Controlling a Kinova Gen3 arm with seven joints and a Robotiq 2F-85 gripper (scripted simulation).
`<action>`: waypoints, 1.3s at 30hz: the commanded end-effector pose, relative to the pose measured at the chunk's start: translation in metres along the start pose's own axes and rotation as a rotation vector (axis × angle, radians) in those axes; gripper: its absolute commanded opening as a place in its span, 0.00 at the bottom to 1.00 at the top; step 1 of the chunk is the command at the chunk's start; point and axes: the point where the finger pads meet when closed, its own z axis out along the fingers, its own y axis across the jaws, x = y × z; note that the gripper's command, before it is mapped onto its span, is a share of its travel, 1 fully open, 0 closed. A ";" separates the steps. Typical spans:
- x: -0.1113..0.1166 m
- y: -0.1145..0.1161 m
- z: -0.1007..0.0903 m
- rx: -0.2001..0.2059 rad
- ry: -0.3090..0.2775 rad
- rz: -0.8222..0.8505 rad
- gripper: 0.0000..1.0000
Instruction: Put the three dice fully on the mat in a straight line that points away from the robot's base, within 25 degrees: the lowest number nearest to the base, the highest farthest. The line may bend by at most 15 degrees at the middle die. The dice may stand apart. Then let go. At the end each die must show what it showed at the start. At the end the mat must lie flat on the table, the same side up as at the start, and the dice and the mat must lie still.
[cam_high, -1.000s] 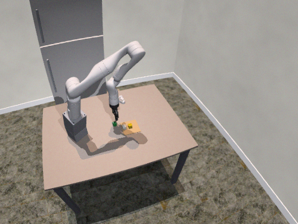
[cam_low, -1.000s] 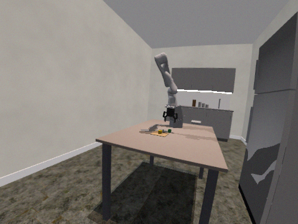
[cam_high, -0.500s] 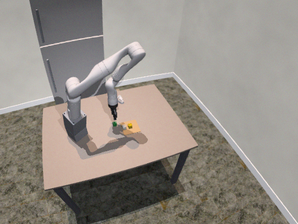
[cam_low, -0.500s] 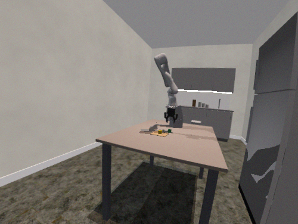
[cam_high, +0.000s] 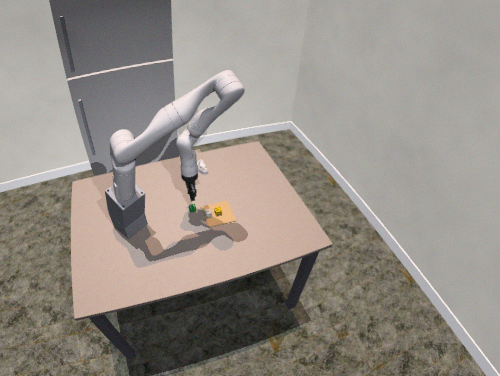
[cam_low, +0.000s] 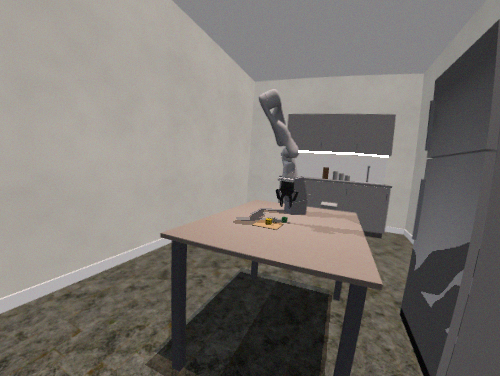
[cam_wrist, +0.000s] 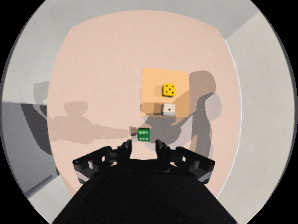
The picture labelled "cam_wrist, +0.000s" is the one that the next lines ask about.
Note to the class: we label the orange flat mat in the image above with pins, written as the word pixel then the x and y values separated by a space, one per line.
pixel 151 98

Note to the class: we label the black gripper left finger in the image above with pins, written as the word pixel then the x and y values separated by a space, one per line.
pixel 88 164

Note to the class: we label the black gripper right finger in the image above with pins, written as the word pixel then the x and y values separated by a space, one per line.
pixel 201 166

